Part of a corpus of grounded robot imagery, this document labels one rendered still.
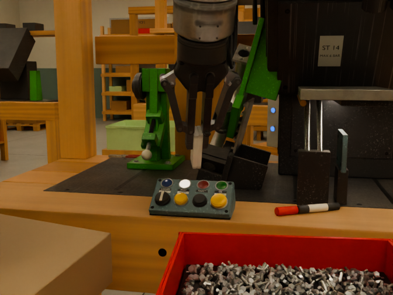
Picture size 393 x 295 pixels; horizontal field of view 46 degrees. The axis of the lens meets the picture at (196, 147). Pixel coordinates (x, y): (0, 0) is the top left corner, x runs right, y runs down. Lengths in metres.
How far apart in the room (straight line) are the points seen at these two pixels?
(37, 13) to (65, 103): 11.40
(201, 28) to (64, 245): 0.35
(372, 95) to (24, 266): 0.60
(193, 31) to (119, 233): 0.41
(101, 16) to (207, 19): 11.50
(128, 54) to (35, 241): 0.98
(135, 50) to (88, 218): 0.78
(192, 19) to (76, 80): 0.93
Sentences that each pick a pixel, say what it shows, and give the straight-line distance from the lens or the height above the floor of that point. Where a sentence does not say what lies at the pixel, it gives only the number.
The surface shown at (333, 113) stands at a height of 1.06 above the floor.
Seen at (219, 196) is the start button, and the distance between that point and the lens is 0.84.
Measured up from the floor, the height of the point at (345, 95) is 1.12.
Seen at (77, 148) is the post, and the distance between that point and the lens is 1.56.
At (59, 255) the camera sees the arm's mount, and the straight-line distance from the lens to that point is 0.64.
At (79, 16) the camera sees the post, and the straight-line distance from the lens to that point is 1.54.
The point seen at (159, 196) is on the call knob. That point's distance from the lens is 0.86.
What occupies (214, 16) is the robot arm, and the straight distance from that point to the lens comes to 0.65.
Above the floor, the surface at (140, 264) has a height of 0.81.
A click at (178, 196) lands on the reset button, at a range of 0.85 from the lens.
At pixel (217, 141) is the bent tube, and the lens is 1.09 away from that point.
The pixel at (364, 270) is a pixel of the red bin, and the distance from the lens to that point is 0.74.
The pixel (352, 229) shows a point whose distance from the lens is 0.84.
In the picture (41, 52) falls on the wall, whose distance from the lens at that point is 12.83.
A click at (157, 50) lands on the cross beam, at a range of 1.54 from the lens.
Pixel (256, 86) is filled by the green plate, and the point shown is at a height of 1.13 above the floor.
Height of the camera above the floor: 1.16
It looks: 9 degrees down
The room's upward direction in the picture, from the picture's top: straight up
